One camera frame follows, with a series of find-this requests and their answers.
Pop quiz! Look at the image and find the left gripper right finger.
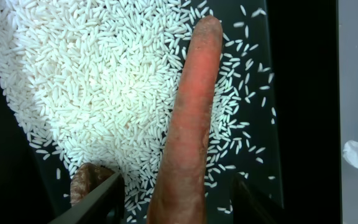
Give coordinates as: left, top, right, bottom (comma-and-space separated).
230, 174, 283, 224

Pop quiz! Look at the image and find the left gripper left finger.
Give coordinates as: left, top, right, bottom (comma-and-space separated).
48, 174, 125, 224

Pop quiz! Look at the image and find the brown food scrap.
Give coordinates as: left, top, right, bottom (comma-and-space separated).
70, 162, 114, 207

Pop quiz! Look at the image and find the orange carrot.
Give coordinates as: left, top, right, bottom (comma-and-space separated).
147, 16, 223, 223

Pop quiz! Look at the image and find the white rice pile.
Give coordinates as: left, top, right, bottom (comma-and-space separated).
0, 1, 282, 223

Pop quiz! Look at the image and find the black waste tray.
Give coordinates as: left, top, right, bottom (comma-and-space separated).
0, 1, 342, 223

